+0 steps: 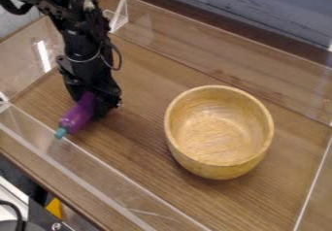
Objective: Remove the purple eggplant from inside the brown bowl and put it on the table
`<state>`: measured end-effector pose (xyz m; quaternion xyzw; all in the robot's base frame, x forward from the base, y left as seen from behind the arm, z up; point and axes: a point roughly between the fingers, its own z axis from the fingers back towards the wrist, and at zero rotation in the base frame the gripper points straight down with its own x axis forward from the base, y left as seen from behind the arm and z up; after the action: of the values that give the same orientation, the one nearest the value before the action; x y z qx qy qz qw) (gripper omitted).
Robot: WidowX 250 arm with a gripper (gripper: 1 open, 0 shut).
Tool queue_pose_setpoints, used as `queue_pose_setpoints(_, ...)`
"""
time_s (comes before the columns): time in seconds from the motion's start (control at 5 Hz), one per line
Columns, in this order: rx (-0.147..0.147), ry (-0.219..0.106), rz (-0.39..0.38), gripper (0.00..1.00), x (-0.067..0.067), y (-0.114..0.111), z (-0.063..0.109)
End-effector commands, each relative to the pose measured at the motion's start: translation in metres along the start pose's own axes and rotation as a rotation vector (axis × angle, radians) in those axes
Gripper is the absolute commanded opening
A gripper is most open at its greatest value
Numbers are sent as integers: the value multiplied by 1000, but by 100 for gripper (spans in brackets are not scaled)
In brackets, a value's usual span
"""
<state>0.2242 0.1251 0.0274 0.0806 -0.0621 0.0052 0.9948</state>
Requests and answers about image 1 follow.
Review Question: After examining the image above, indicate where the clear acrylic barrier wall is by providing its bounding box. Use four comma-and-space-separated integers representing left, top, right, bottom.
0, 0, 332, 231

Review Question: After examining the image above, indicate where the yellow warning sticker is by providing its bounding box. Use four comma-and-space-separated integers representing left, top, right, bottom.
46, 198, 63, 219

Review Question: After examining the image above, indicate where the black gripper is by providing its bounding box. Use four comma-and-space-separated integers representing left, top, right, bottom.
55, 53, 123, 120

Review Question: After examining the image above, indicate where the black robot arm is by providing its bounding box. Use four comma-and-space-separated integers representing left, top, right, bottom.
0, 0, 122, 119

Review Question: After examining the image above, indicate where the black cable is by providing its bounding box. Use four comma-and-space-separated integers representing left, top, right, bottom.
0, 200, 24, 231

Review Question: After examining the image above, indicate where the clear acrylic corner bracket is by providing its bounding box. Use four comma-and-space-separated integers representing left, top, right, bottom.
103, 0, 129, 33

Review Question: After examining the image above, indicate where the brown wooden bowl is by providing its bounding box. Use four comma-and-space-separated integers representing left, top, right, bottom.
163, 85, 275, 180

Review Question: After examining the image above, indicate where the purple toy eggplant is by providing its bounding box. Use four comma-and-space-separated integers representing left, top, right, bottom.
55, 92, 95, 140

